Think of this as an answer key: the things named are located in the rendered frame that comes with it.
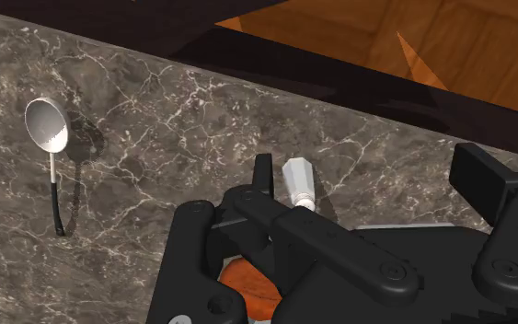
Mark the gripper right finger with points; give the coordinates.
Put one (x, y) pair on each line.
(509, 251)

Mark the orange round object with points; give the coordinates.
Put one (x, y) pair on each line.
(252, 287)

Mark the white faceted bottle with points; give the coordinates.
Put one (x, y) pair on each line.
(299, 179)

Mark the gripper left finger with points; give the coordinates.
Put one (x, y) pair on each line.
(330, 244)

